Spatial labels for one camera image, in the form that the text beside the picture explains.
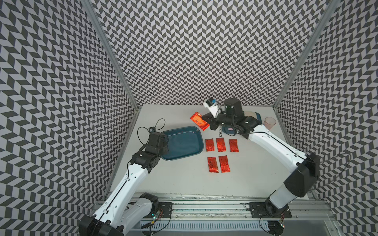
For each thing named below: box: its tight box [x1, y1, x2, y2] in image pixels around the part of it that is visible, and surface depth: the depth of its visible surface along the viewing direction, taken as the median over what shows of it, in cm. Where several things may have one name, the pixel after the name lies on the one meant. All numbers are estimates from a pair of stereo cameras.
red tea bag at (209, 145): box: [205, 138, 215, 152], surface depth 98 cm
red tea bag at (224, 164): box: [218, 155, 231, 173], surface depth 90 cm
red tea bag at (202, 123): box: [189, 111, 211, 131], surface depth 77 cm
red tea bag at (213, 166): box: [207, 156, 220, 173], surface depth 90 cm
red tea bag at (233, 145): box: [228, 138, 240, 153], surface depth 98 cm
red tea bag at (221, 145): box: [216, 137, 227, 152], surface depth 98 cm
